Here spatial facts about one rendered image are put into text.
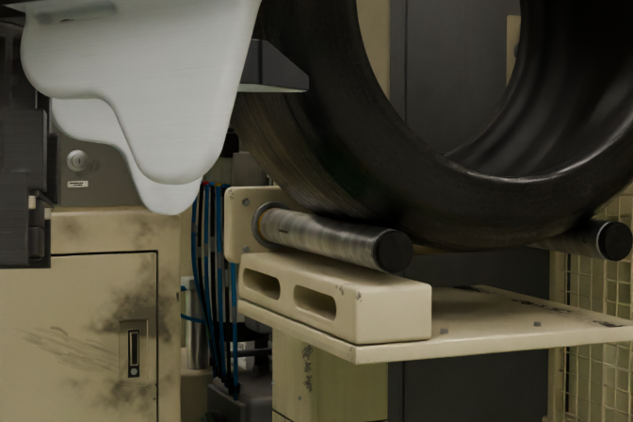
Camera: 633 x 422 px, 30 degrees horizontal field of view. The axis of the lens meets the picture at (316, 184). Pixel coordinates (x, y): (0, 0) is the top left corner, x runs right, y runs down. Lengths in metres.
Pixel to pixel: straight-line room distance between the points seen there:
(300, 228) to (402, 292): 0.21
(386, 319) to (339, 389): 0.42
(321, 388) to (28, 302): 0.44
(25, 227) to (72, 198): 1.48
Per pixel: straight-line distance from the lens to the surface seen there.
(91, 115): 0.37
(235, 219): 1.51
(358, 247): 1.24
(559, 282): 1.79
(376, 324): 1.22
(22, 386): 1.75
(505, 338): 1.30
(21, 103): 0.31
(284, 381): 1.68
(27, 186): 0.30
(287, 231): 1.42
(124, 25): 0.28
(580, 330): 1.35
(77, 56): 0.29
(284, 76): 0.41
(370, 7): 1.61
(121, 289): 1.75
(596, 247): 1.36
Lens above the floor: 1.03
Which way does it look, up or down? 3 degrees down
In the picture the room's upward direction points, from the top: straight up
